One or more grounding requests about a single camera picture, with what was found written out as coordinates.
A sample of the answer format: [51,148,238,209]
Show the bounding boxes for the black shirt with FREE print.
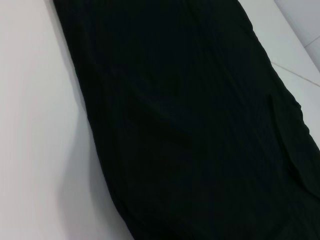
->
[51,0,320,240]

